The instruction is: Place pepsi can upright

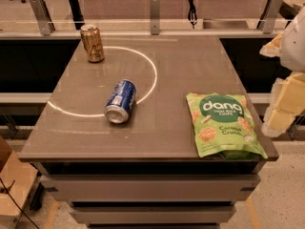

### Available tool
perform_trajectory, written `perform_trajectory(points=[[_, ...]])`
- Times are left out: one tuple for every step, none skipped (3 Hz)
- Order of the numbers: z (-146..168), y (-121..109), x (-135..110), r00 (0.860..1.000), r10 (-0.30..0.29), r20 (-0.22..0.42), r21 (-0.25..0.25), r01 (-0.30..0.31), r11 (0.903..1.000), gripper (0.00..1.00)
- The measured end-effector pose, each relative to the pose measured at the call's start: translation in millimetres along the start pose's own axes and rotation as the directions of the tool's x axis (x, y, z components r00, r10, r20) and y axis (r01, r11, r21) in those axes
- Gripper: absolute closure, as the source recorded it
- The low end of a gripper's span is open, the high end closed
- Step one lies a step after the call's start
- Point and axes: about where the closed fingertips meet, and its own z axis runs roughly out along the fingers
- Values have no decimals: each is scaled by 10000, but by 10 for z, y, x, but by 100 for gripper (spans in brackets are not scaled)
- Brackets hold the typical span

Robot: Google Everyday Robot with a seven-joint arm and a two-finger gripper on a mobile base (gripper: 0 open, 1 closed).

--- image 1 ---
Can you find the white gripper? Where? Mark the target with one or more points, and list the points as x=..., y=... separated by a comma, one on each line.
x=294, y=43

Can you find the blue pepsi can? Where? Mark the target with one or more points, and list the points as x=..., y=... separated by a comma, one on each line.
x=119, y=106

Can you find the gold soda can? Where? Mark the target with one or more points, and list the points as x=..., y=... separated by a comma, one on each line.
x=92, y=43

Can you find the green dang chips bag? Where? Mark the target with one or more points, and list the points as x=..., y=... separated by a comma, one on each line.
x=223, y=125

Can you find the grey drawer cabinet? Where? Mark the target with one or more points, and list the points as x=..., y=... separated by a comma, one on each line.
x=157, y=195

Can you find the black table leg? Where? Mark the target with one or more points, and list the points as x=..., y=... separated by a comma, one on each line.
x=76, y=14

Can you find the cardboard box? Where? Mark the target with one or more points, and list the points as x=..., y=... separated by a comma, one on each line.
x=17, y=180

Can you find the right metal bracket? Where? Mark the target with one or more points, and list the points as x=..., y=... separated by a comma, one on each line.
x=271, y=15

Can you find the metal bracket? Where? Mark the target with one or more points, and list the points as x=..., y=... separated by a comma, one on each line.
x=155, y=16
x=271, y=15
x=42, y=16

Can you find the middle metal bracket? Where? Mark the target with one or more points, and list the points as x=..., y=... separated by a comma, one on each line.
x=155, y=16

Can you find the left metal bracket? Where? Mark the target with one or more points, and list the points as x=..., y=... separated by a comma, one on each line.
x=42, y=16

